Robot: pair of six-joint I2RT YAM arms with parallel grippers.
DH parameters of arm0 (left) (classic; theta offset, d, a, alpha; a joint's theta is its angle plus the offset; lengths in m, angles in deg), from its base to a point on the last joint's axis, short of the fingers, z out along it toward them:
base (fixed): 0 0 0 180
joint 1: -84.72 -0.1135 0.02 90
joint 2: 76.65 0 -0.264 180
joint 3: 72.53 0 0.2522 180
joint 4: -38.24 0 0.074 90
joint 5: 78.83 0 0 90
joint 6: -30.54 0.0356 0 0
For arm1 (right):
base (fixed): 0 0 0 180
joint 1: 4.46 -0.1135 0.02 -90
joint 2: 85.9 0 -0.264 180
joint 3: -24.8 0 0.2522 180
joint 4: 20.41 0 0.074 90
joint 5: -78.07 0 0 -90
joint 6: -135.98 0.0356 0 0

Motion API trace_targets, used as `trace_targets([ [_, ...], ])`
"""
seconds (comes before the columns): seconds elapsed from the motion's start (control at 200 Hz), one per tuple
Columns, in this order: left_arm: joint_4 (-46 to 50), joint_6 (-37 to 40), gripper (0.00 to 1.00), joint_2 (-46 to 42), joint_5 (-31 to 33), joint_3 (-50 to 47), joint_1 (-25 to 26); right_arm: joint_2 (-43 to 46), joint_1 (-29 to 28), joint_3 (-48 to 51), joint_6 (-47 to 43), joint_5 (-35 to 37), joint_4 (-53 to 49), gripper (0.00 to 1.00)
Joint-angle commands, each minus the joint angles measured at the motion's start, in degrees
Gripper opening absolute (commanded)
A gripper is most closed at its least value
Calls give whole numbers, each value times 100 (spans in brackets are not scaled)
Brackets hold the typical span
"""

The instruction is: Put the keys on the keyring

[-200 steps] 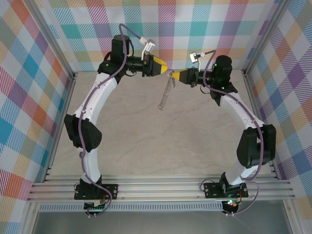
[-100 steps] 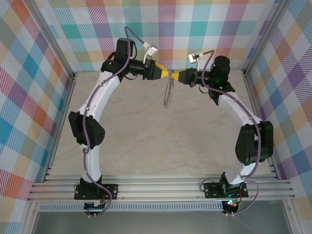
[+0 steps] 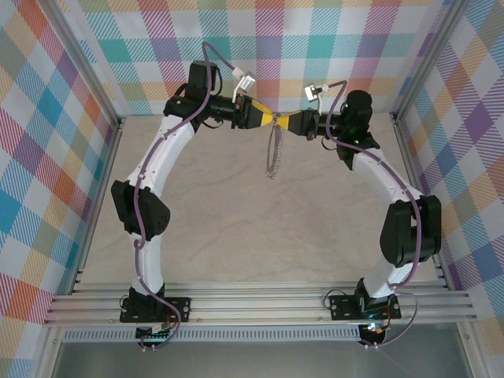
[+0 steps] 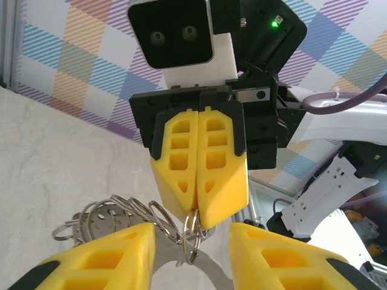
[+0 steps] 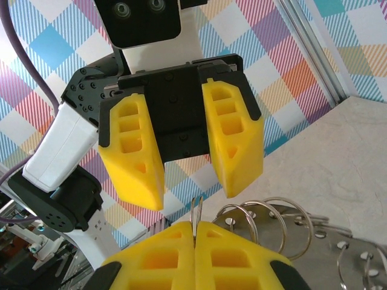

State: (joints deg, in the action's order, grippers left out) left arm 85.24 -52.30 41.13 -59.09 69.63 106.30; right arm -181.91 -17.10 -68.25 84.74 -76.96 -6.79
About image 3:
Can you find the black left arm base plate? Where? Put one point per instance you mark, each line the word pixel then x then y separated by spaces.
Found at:
pixel 181 305

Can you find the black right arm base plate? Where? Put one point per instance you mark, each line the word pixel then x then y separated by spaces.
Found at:
pixel 342 305

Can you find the aluminium crosswise frame rails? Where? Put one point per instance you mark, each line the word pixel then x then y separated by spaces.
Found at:
pixel 256 307

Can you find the metal band with split rings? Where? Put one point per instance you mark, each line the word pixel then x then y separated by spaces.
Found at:
pixel 278 147

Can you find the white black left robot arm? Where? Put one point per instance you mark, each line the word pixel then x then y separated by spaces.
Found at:
pixel 169 149

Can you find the aluminium side rail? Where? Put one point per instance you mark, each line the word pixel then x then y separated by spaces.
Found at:
pixel 413 173
pixel 106 173

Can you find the aluminium corner post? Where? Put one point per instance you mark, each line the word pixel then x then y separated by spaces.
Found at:
pixel 90 67
pixel 429 59

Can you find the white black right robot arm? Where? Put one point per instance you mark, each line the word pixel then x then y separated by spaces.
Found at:
pixel 388 173

